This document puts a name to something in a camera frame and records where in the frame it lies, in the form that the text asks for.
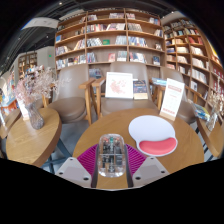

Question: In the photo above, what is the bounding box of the colourful book display stand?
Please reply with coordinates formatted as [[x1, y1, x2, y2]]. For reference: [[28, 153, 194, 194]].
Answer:
[[0, 71, 19, 114]]

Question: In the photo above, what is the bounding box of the light blue book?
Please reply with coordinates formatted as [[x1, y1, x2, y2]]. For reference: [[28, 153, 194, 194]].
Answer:
[[151, 77, 168, 87]]

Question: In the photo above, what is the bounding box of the wooden bookshelf with yellow poster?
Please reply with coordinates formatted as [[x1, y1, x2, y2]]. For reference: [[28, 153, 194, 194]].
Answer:
[[163, 16, 224, 111]]

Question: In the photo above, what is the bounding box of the glass vase with pale flowers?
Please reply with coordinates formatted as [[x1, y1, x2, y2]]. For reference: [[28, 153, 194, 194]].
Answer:
[[205, 76, 224, 132]]

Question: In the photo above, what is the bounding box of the round wooden side table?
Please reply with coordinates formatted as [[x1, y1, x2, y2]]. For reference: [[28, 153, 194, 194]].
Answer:
[[196, 116, 224, 159], [0, 108, 23, 139], [5, 107, 73, 168]]

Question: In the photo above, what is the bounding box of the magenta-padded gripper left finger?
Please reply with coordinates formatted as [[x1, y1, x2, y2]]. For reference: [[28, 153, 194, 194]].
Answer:
[[54, 143, 100, 189]]

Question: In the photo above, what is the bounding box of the stack of books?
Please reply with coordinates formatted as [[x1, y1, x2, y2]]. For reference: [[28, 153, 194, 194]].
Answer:
[[192, 102, 211, 122]]

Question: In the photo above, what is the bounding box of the transparent computer mouse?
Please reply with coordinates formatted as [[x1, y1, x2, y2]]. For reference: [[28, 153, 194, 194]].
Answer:
[[97, 133, 127, 178]]

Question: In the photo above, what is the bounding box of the large wooden bookshelf unit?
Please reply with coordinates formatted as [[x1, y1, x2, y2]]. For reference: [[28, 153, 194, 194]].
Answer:
[[54, 8, 165, 71]]

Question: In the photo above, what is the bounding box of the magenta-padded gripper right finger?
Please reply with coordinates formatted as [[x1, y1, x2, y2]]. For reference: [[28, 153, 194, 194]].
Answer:
[[124, 143, 171, 189]]

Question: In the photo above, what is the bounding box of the white hanging ceiling panel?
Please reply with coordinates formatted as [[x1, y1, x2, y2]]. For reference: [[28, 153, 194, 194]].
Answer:
[[22, 16, 60, 30]]

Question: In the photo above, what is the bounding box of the beige armchair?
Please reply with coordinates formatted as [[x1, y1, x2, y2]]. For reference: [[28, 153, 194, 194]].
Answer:
[[93, 61, 159, 118], [151, 66, 201, 125], [47, 63, 96, 125]]

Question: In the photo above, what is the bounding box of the white board with pink print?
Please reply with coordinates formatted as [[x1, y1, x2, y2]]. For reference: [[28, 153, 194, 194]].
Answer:
[[104, 71, 135, 100]]

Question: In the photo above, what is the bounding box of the white mouse pad, red rest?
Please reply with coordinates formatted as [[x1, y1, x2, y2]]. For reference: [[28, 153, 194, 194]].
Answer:
[[128, 114, 179, 158]]

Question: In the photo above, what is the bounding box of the dark book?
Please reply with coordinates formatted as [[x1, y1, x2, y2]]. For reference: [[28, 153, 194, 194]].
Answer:
[[132, 79, 149, 101]]

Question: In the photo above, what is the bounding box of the small distant bookshelf unit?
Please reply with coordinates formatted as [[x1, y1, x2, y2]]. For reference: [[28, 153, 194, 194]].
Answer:
[[17, 51, 38, 76]]

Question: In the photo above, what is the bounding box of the white and red table sign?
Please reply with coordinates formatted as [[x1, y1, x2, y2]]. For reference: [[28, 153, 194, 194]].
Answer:
[[159, 77, 186, 122]]

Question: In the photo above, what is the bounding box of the glass vase with pink flowers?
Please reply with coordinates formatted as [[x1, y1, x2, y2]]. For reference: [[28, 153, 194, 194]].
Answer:
[[14, 66, 58, 131]]

